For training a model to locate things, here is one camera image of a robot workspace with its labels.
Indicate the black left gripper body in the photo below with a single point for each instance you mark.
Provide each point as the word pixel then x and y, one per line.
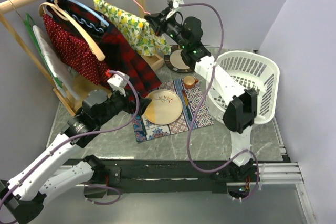
pixel 118 102

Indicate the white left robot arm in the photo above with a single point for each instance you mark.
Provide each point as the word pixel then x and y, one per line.
pixel 26 194

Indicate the dark handled knife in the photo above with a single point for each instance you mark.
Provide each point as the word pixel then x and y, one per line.
pixel 189 113

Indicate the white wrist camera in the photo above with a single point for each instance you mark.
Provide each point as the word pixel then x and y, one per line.
pixel 174 5
pixel 117 81

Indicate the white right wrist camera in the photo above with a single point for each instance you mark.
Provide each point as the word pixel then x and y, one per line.
pixel 174 5

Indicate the white grey cloth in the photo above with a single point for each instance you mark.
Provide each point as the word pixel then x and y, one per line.
pixel 57 67

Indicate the orange cup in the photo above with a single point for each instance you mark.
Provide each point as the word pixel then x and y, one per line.
pixel 190 81

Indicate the wooden hanger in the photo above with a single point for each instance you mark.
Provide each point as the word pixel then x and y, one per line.
pixel 65 16

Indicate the white plastic laundry basket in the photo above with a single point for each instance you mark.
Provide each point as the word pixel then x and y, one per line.
pixel 258 72

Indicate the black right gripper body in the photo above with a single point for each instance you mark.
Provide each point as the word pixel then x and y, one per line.
pixel 170 25

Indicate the patterned placemat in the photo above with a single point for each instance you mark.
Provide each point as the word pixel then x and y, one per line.
pixel 145 130

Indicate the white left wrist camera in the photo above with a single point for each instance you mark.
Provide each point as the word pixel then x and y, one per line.
pixel 117 81

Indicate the dark rimmed cream plate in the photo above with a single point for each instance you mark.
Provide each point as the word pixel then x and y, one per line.
pixel 174 61

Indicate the wooden clothes rack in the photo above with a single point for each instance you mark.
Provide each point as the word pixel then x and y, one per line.
pixel 81 85

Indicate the green plastic hanger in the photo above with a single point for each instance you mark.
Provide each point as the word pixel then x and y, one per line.
pixel 29 23

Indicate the red black plaid garment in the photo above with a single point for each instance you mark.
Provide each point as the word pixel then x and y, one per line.
pixel 119 55

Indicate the yellow lemon print skirt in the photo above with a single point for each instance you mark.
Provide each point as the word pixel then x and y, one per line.
pixel 136 30

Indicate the light blue plastic hanger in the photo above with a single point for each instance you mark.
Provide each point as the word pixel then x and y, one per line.
pixel 84 15

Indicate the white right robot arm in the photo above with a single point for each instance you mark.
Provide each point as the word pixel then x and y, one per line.
pixel 241 103

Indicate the beige floral plate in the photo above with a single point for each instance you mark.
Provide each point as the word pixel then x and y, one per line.
pixel 165 107

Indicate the red polka dot garment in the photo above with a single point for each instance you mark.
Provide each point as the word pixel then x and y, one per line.
pixel 75 53

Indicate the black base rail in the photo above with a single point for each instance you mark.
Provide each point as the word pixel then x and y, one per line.
pixel 155 176

